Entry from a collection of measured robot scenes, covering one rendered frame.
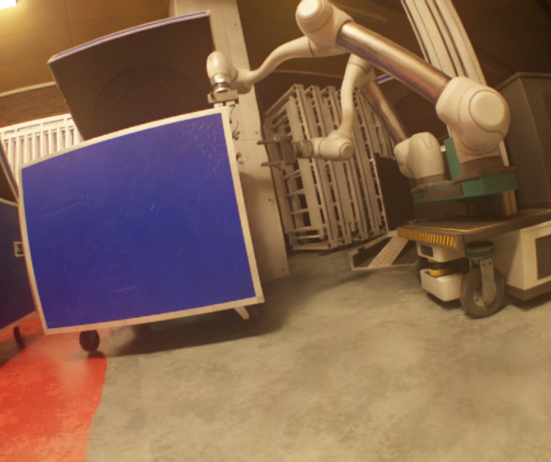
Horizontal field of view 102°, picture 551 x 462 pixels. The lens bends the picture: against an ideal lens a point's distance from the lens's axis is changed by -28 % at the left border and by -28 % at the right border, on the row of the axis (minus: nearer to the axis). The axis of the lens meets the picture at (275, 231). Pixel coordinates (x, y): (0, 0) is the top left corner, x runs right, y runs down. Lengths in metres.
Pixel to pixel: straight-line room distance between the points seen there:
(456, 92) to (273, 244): 2.08
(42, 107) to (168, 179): 4.12
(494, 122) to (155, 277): 1.24
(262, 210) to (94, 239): 1.63
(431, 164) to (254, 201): 1.58
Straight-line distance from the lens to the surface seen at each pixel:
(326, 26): 1.05
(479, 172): 1.03
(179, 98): 2.15
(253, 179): 2.64
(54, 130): 3.72
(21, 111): 5.29
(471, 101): 0.86
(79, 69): 2.12
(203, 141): 1.25
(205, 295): 1.23
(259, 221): 2.60
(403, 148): 1.69
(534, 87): 1.38
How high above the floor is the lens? 0.45
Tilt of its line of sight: 1 degrees down
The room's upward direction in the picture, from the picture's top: 11 degrees counter-clockwise
